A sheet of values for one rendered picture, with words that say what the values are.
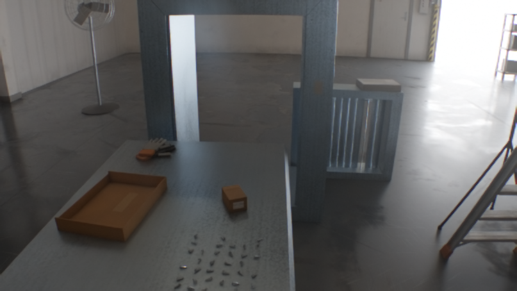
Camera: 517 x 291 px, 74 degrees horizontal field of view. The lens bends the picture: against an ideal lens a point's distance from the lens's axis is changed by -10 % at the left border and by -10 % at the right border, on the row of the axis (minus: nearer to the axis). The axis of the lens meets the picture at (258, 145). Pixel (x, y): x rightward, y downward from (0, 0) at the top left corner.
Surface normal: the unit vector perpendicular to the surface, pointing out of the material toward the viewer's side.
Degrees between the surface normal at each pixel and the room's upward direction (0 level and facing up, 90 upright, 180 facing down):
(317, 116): 90
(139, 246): 0
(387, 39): 90
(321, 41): 90
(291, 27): 90
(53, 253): 0
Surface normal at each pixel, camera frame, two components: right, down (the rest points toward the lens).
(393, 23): -0.11, 0.37
